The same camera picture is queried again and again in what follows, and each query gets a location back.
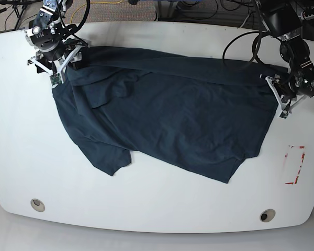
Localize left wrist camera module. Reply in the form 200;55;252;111
279;111;289;119

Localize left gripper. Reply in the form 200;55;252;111
260;74;310;115

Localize left table grommet hole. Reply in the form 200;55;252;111
30;199;45;212

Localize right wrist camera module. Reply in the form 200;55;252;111
50;73;62;88

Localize table grommet hole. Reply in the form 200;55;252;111
260;209;276;223
30;199;45;212

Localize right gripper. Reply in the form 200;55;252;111
27;43;89;78

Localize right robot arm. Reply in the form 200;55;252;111
25;1;91;86

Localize dark navy t-shirt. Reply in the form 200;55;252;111
52;47;287;183

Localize yellow cable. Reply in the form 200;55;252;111
70;0;124;25

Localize red tape rectangle marking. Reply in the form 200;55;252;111
282;145;306;185

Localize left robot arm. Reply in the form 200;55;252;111
222;1;314;119

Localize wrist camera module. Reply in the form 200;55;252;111
50;73;62;88
279;111;289;119

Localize right table grommet hole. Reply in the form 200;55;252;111
260;209;276;223

